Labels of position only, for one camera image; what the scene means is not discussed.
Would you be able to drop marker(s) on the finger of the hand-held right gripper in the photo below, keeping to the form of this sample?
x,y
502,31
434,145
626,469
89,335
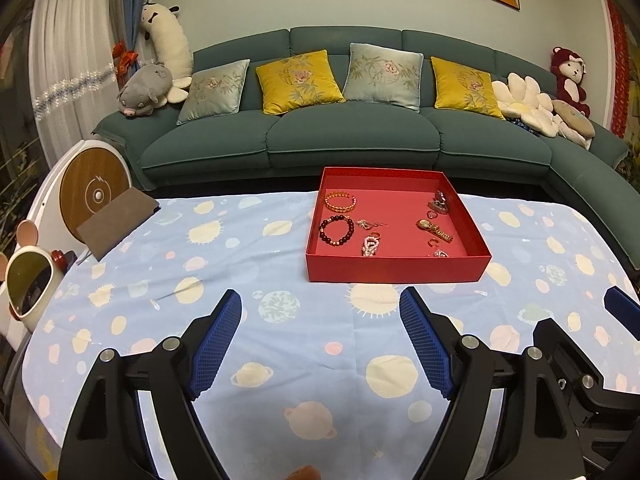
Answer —
x,y
575,365
620,302

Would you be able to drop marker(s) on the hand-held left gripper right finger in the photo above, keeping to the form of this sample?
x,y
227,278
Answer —
x,y
425,345

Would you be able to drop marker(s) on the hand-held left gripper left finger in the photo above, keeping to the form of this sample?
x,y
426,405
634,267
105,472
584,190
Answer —
x,y
215,345

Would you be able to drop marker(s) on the red cardboard box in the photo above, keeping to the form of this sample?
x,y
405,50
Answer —
x,y
400,267

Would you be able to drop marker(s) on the gold hoop earring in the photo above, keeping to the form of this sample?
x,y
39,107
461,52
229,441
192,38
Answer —
x,y
428,243

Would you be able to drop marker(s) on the gold wristwatch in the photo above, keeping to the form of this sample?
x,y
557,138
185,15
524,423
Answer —
x,y
435,230

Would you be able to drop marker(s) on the blue planet print tablecloth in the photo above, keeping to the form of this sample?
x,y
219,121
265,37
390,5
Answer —
x,y
225,260

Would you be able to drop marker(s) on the small silver ornament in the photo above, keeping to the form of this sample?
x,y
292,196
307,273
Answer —
x,y
440,202

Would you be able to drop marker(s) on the round beige cushion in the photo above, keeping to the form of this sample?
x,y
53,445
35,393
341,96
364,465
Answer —
x,y
575,117

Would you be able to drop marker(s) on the cream mirror with bear ears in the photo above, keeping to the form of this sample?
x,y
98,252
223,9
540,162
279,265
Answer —
x,y
30,280

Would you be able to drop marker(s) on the white machine with wooden disc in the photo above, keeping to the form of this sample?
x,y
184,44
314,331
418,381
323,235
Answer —
x,y
85,180

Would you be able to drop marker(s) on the dark green sofa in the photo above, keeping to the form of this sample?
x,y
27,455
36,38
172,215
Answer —
x,y
350,140

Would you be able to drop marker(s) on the white flower shaped cushion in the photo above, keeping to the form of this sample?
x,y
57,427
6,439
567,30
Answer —
x,y
525,102

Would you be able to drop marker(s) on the red monkey plush toy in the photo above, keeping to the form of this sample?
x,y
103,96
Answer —
x,y
570,80

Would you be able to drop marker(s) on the pale green embroidered cushion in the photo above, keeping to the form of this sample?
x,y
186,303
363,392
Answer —
x,y
212,92
385,77

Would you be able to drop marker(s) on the yellow embroidered cushion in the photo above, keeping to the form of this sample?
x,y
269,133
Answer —
x,y
465,90
300,82

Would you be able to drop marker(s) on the grey pig plush toy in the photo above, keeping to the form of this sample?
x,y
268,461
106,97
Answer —
x,y
145,90

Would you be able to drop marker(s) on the silver tinsel garland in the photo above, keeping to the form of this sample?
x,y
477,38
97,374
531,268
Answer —
x,y
70,87

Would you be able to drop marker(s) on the red bow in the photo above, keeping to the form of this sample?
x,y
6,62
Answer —
x,y
124,57

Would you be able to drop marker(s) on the white cow plush toy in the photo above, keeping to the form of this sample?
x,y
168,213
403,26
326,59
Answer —
x,y
167,40

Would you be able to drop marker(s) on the white sheer curtain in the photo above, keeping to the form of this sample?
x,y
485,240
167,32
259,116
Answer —
x,y
70,25

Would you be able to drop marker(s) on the red wall banner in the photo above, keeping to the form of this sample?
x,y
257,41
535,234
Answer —
x,y
616,60

